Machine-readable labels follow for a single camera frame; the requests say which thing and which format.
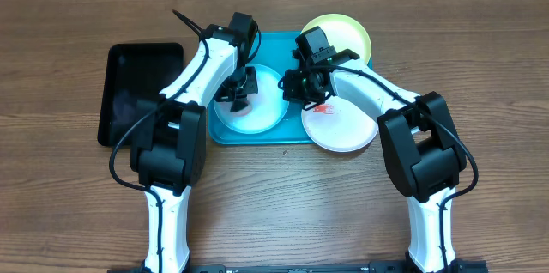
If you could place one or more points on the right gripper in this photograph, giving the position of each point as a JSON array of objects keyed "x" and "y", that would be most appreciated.
[{"x": 293, "y": 93}]

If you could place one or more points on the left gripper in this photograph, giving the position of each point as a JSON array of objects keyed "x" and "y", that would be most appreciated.
[{"x": 222, "y": 96}]

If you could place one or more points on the white plate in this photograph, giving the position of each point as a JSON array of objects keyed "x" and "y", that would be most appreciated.
[{"x": 339, "y": 126}]

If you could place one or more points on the light blue plate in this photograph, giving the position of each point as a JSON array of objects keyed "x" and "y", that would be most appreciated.
[{"x": 263, "y": 110}]

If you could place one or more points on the green and pink sponge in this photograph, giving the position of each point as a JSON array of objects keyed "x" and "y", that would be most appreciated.
[{"x": 240, "y": 108}]

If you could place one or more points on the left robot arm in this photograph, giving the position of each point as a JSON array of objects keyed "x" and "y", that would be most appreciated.
[{"x": 168, "y": 146}]

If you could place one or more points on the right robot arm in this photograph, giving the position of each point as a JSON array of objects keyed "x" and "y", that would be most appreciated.
[{"x": 422, "y": 151}]

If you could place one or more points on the teal plastic tray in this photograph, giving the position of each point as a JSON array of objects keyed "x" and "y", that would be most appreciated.
[{"x": 275, "y": 51}]

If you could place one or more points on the black rectangular tray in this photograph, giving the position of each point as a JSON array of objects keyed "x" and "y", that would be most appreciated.
[{"x": 134, "y": 72}]

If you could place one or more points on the yellow-green plate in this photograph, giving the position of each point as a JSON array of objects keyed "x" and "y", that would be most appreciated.
[{"x": 343, "y": 32}]

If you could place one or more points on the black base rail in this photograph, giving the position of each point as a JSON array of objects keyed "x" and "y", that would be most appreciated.
[{"x": 392, "y": 266}]

